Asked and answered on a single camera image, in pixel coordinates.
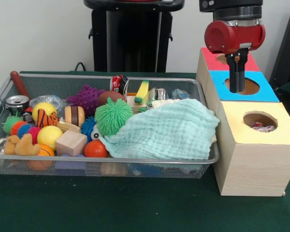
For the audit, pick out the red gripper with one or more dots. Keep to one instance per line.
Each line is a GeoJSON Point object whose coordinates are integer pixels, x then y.
{"type": "Point", "coordinates": [232, 37]}

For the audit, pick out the colourful patterned cloth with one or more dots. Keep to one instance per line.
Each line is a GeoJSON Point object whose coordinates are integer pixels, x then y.
{"type": "Point", "coordinates": [263, 127]}

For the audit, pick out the light blue waffle cloth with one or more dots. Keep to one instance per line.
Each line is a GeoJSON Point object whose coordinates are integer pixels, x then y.
{"type": "Point", "coordinates": [171, 131]}

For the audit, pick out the wooden box with three holes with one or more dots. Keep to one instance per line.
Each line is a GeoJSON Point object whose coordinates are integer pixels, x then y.
{"type": "Point", "coordinates": [256, 169]}

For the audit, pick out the shallow metal mesh bin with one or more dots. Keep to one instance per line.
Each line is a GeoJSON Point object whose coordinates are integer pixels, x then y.
{"type": "Point", "coordinates": [99, 169]}

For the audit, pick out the yellow toy banana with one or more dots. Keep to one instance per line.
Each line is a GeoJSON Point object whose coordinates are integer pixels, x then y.
{"type": "Point", "coordinates": [141, 91]}

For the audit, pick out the large green spiky ball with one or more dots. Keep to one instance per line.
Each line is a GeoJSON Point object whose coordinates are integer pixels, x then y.
{"type": "Point", "coordinates": [112, 116]}

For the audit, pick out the purple rubber toy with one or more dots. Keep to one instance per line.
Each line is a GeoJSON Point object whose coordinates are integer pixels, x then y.
{"type": "Point", "coordinates": [87, 97]}

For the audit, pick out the red orange rubber ball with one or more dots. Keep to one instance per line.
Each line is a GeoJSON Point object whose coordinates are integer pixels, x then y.
{"type": "Point", "coordinates": [96, 149]}

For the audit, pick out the wooden toy burger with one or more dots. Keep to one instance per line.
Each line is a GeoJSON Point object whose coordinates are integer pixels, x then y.
{"type": "Point", "coordinates": [74, 116]}

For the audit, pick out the wooden cube block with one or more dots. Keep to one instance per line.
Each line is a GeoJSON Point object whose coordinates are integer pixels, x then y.
{"type": "Point", "coordinates": [70, 142]}

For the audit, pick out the yellow ball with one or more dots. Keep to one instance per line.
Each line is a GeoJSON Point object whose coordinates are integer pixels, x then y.
{"type": "Point", "coordinates": [49, 137]}

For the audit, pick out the orange plush toy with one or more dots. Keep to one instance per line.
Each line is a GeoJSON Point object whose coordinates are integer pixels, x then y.
{"type": "Point", "coordinates": [23, 146]}

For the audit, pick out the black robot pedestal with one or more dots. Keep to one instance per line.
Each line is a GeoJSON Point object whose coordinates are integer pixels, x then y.
{"type": "Point", "coordinates": [135, 36]}

